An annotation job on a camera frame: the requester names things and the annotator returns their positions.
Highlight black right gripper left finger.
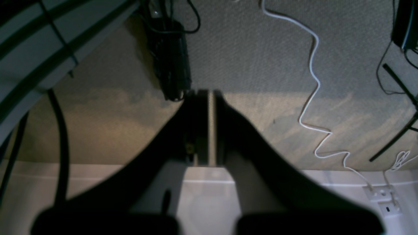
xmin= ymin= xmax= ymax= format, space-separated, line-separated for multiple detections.
xmin=31 ymin=90 xmax=208 ymax=235

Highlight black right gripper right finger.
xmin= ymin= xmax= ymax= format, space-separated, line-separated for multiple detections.
xmin=215 ymin=90 xmax=385 ymax=235

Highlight black power adapter brick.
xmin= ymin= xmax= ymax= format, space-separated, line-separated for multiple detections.
xmin=138 ymin=0 xmax=201 ymax=102

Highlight white cable on floor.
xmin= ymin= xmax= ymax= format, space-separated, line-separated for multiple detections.
xmin=260 ymin=0 xmax=418 ymax=190

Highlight aluminium frame rail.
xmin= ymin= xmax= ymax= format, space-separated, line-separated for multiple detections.
xmin=0 ymin=0 xmax=140 ymax=143

